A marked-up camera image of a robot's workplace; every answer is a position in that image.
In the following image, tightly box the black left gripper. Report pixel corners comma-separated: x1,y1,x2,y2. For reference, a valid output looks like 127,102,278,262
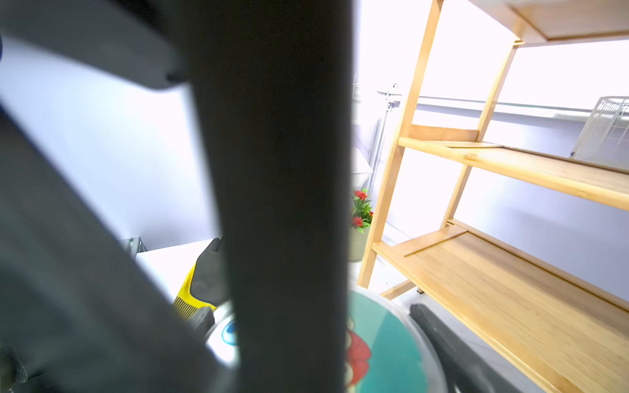
1,1,234,392

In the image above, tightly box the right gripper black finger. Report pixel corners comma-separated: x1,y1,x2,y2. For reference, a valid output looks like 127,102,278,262
410,304,520,392

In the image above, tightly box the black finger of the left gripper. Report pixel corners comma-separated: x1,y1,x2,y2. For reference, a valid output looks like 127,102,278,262
166,1,353,392

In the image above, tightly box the seed jar with red base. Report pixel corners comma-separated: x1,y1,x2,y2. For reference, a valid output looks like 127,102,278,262
205,287,448,393

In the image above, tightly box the bamboo three-tier shelf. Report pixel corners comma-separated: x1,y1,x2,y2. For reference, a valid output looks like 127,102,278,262
355,1,628,392

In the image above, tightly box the black and yellow glove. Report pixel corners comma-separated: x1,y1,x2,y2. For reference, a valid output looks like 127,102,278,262
173,237,229,319

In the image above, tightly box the green pot with red flowers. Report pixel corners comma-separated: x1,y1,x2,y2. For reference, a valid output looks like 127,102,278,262
348,188,373,262

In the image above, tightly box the white mesh wall basket rack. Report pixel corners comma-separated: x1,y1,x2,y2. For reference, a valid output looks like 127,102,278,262
352,80,396,191

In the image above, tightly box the clear acrylic wall tray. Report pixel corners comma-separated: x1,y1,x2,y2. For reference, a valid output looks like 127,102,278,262
570,96,628,170

